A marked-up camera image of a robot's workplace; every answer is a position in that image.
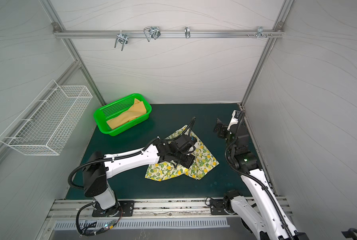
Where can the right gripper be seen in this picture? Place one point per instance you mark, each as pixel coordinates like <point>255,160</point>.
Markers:
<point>221,130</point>

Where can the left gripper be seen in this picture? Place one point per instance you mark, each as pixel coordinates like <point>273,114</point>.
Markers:
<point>190,160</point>

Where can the lemon print skirt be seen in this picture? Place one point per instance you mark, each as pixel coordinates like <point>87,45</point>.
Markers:
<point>203,163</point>

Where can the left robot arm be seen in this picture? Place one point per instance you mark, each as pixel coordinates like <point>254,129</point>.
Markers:
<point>92,177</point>

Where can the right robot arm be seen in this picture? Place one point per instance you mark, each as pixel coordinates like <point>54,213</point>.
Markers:
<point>265,219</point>

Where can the yellow skirt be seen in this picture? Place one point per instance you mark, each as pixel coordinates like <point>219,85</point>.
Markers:
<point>138,109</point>

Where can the green plastic basket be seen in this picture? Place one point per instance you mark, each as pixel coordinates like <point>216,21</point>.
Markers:
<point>114,110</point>

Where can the small metal hook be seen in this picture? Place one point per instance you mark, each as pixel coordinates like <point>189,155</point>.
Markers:
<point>187,32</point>

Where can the middle U-bolt clamp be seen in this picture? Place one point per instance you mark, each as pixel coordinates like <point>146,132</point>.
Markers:
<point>152,32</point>

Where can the u-bolt clamp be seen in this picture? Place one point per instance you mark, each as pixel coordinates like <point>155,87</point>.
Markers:
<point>152,32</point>
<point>121,40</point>

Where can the left U-bolt clamp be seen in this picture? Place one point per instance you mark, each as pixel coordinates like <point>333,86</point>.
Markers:
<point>121,40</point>

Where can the white vent strip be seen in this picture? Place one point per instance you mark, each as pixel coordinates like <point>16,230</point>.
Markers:
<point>133,224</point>

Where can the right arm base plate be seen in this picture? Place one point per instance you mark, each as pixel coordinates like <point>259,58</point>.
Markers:
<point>219,206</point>

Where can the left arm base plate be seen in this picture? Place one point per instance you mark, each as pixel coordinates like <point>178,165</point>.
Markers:
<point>121,208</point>

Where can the right bolt bracket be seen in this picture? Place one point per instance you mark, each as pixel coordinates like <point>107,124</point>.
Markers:
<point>259,34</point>

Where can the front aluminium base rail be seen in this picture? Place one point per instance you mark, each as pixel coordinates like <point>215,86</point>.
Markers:
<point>142,209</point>

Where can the white wire basket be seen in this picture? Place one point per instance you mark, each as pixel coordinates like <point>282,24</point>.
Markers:
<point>45,125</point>

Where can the horizontal aluminium rail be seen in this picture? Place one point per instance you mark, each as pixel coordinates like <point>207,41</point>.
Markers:
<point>165,34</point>

